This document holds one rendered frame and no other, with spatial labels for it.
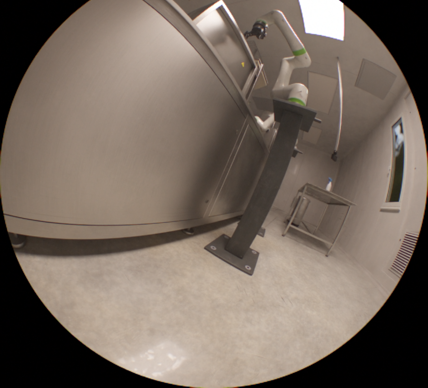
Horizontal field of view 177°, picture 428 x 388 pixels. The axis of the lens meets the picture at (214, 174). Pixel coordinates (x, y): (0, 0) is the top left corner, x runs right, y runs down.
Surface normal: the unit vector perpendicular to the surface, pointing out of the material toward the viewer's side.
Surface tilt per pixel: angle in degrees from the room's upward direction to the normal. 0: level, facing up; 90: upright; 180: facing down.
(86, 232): 90
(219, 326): 0
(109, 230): 90
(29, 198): 90
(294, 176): 90
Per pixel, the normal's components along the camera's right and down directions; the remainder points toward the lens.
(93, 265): 0.40, -0.92
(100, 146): 0.77, 0.36
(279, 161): -0.40, -0.14
